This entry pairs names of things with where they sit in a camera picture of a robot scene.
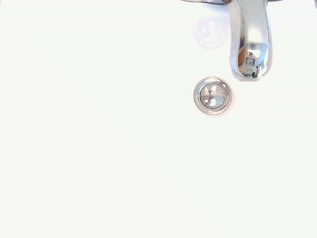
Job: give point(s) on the chrome sink drain stopper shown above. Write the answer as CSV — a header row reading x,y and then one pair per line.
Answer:
x,y
212,95

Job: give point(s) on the white ceramic sink basin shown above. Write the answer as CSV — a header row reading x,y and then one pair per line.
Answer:
x,y
99,138

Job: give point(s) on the chrome faucet spout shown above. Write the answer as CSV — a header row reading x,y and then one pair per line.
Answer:
x,y
250,29

